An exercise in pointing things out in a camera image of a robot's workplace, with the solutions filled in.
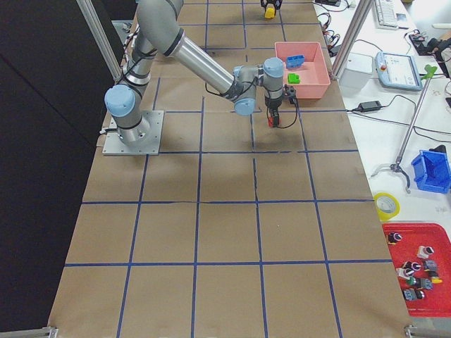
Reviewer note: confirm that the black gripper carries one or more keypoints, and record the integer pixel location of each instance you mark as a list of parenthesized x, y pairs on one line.
[(270, 2), (273, 104)]

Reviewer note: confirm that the yellow toy block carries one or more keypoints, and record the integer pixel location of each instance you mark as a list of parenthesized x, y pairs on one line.
[(270, 12)]

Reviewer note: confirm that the green toy block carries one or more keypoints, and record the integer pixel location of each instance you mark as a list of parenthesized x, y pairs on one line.
[(293, 78)]

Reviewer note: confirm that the blue toy block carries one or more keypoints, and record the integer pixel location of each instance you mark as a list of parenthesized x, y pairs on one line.
[(295, 61)]

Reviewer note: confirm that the pink plastic box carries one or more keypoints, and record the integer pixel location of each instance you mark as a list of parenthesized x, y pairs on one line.
[(313, 73)]

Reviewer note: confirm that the white box device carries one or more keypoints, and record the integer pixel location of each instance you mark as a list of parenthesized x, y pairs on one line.
[(357, 72)]

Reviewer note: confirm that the black power adapter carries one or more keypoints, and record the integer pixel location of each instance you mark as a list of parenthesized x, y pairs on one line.
[(369, 106)]

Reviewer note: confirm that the white keyboard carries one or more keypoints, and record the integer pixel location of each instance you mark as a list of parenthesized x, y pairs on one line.
[(385, 14)]

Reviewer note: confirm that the robot teach pendant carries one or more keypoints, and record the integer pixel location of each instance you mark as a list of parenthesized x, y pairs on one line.
[(397, 71)]

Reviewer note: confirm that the yellow tape roll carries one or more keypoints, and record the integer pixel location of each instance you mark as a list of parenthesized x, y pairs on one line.
[(387, 206)]

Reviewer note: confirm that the metal reacher grabber tool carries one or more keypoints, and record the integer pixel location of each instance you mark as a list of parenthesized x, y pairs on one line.
[(396, 166)]

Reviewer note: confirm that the blue storage bin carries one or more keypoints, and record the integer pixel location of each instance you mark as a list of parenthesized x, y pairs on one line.
[(432, 170)]

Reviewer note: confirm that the red parts tray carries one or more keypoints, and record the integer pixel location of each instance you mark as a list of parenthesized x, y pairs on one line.
[(421, 256)]

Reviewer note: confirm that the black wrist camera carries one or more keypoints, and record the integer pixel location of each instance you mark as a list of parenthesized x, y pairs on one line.
[(290, 94)]

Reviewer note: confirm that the aluminium frame post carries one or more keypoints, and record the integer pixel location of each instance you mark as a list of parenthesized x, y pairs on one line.
[(353, 30)]

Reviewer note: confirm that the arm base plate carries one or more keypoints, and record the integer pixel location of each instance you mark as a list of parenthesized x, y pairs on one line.
[(145, 139)]

